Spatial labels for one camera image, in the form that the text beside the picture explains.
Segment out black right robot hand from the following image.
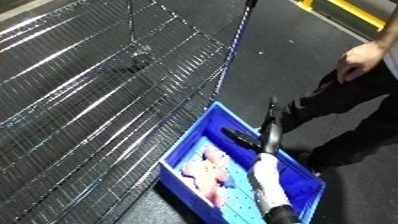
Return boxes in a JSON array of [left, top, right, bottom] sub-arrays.
[[220, 95, 287, 156]]

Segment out pink and yellow soft toy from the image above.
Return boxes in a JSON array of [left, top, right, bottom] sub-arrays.
[[179, 146, 235, 208]]

